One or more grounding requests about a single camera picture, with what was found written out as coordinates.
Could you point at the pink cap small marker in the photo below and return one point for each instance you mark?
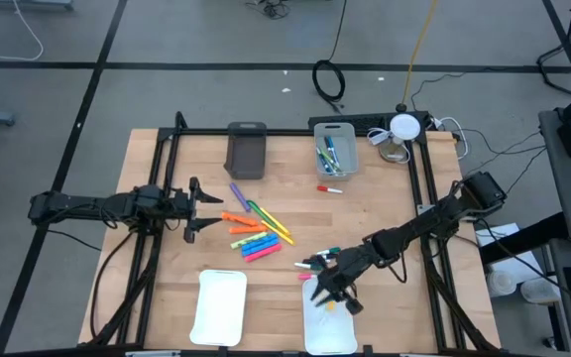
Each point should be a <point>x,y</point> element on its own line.
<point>305,276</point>

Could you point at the light grey plastic bin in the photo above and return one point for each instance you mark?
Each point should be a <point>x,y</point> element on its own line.
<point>347,149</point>

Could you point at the orange Sharpie highlighter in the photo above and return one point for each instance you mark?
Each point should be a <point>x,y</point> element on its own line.
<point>248,229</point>
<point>238,218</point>

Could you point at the white lamp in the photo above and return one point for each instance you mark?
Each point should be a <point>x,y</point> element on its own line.
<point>404,127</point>

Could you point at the white round container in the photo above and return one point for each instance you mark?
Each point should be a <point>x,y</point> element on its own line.
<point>538,291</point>
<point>501,282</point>

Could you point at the white plastic bin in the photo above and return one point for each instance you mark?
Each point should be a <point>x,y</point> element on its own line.
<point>327,332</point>
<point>218,307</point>

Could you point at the yellow cap small marker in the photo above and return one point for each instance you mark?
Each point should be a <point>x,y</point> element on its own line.
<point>331,306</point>

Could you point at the white paper sheet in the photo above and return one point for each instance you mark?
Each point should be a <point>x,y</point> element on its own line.
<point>526,263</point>

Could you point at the yellow slim highlighter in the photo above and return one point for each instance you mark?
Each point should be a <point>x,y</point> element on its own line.
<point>283,237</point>
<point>275,221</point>

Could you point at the light green Expo marker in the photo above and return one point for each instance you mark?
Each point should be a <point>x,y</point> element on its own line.
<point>332,166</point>

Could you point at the dark grey translucent bin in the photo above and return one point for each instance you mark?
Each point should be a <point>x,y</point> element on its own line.
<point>246,158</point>

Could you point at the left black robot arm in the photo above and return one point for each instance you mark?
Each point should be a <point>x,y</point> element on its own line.
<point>77,204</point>

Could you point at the dark green Expo marker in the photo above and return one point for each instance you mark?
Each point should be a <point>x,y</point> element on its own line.
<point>336,169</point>

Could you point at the green cap small marker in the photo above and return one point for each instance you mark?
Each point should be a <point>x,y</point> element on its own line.
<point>334,250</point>
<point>301,265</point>

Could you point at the green slim highlighter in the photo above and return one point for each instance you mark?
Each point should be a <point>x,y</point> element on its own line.
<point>255,206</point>

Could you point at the red cap small marker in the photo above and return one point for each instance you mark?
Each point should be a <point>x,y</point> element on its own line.
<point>322,188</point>

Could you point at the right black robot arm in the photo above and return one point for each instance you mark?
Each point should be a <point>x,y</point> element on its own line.
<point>429,225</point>

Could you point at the black keyboard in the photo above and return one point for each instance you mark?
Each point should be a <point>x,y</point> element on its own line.
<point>345,121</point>

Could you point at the black cap small marker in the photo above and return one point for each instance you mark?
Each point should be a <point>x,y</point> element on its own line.
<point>330,257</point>
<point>310,260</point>

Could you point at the black metal crossbar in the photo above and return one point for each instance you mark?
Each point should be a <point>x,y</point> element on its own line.
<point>538,237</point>

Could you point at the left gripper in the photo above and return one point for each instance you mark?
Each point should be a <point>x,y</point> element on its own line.
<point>186,208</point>

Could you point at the blue Expo marker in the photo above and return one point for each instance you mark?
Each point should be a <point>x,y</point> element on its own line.
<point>331,149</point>
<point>321,158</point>

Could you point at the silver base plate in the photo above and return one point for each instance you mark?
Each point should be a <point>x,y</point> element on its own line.
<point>424,208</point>

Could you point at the purple marker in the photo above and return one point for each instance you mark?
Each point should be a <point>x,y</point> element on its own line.
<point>240,197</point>

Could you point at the pale yellow Sharpie highlighter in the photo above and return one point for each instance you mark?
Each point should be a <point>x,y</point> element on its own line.
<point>246,241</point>

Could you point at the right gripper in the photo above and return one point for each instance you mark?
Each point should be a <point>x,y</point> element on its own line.
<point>350,265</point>

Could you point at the pink Sharpie highlighter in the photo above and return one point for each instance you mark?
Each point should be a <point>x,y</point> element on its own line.
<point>263,253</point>

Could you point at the grey metal cart base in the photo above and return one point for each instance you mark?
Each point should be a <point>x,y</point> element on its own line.
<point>28,4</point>

